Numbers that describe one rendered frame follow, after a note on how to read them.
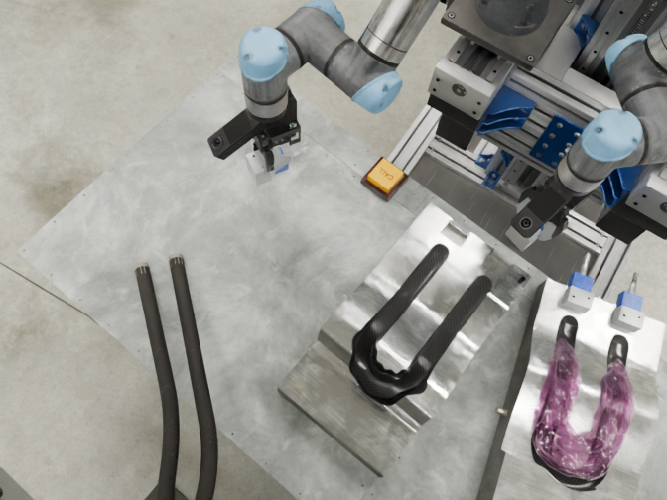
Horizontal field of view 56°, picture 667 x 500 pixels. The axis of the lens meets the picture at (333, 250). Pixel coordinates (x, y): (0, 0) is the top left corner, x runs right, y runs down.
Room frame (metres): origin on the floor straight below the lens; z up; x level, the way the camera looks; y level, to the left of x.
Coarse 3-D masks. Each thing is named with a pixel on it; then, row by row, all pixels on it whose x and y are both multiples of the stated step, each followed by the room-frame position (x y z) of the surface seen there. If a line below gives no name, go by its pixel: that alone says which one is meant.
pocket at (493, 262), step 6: (492, 252) 0.53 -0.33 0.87; (486, 258) 0.52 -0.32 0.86; (492, 258) 0.52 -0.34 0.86; (498, 258) 0.52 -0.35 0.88; (486, 264) 0.51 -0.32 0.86; (492, 264) 0.51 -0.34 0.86; (498, 264) 0.51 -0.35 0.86; (504, 264) 0.51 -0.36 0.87; (492, 270) 0.50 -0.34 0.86; (498, 270) 0.50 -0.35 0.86; (504, 270) 0.50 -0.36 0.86; (498, 276) 0.48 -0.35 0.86; (504, 276) 0.49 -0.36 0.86
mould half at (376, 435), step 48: (432, 240) 0.53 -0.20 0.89; (480, 240) 0.55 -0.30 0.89; (384, 288) 0.41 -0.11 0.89; (432, 288) 0.43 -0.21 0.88; (336, 336) 0.29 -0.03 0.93; (384, 336) 0.30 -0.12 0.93; (480, 336) 0.34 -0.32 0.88; (288, 384) 0.20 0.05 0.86; (336, 384) 0.21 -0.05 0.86; (432, 384) 0.22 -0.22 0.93; (336, 432) 0.12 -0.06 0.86; (384, 432) 0.14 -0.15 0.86
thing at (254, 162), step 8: (256, 152) 0.63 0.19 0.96; (296, 152) 0.66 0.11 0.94; (304, 152) 0.66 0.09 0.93; (248, 160) 0.61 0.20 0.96; (256, 160) 0.61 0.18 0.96; (248, 168) 0.62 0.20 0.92; (256, 168) 0.60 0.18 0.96; (280, 168) 0.62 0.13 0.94; (288, 168) 0.63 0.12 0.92; (256, 176) 0.58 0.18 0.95; (264, 176) 0.59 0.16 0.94; (256, 184) 0.58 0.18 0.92
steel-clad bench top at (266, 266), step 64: (192, 128) 0.76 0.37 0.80; (320, 128) 0.81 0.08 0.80; (128, 192) 0.57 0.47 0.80; (192, 192) 0.59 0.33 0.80; (256, 192) 0.62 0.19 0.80; (320, 192) 0.64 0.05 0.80; (64, 256) 0.40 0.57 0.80; (128, 256) 0.42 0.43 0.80; (192, 256) 0.44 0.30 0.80; (256, 256) 0.47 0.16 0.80; (320, 256) 0.49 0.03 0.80; (384, 256) 0.51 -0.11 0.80; (512, 256) 0.56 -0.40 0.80; (128, 320) 0.28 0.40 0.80; (256, 320) 0.33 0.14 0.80; (320, 320) 0.35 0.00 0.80; (512, 320) 0.41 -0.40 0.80; (256, 384) 0.20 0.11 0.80; (256, 448) 0.07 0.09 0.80; (320, 448) 0.09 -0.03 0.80; (448, 448) 0.13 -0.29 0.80
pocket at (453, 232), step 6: (450, 222) 0.58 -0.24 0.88; (444, 228) 0.57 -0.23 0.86; (450, 228) 0.58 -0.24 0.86; (456, 228) 0.57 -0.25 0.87; (444, 234) 0.56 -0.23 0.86; (450, 234) 0.56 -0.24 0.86; (456, 234) 0.56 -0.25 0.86; (462, 234) 0.56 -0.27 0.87; (468, 234) 0.56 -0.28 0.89; (456, 240) 0.55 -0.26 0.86; (462, 240) 0.55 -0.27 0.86
